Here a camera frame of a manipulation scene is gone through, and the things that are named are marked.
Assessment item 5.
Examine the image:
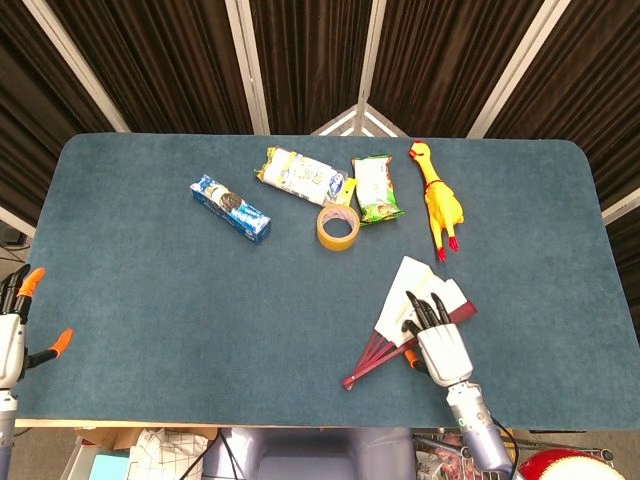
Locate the white screen frame post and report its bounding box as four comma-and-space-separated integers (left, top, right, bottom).
224, 0, 271, 135
0, 205, 37, 240
602, 188, 640, 226
467, 0, 574, 139
22, 0, 132, 134
352, 0, 389, 136

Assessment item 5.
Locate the metal wire basket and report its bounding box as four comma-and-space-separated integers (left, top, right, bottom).
412, 428, 617, 480

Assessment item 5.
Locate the white screen base bracket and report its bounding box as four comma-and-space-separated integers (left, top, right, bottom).
309, 103, 401, 138

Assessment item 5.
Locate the checkered white cloth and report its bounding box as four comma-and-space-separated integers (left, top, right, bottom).
128, 428, 207, 480

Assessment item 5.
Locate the yellow rubber chicken toy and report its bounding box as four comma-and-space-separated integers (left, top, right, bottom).
409, 139, 465, 262

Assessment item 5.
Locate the teal box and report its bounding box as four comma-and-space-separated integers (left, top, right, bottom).
88, 451, 132, 480

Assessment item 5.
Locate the red and white ball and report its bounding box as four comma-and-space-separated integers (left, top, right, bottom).
517, 448, 624, 480

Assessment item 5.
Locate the floral patterned bag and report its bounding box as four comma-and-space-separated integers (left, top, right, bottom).
414, 434, 471, 480

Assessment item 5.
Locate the blue felt table cover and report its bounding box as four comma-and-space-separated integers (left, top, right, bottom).
10, 132, 629, 432

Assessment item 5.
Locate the white and yellow snack packet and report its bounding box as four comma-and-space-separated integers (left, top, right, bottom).
255, 146, 357, 207

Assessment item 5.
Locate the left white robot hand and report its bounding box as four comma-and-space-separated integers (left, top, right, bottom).
0, 266, 75, 390

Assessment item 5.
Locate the blue cookie box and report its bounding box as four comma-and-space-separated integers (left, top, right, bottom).
189, 173, 273, 247

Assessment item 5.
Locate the red ribbed white paper fan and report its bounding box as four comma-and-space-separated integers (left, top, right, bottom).
341, 255, 479, 391

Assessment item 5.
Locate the lavender robot torso base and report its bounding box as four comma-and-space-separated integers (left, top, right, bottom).
202, 426, 417, 480

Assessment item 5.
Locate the brown pleated curtain panel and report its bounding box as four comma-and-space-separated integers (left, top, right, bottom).
374, 0, 549, 139
487, 0, 640, 211
0, 0, 126, 226
47, 0, 256, 135
249, 0, 374, 135

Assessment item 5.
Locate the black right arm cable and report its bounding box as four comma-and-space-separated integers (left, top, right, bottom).
492, 417, 521, 474

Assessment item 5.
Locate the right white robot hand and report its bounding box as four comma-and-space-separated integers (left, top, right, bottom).
401, 290, 475, 387

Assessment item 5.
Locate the yellow packing tape roll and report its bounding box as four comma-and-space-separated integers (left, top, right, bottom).
316, 203, 361, 250

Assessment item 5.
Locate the green and white snack packet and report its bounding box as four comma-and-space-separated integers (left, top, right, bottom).
351, 154, 405, 226

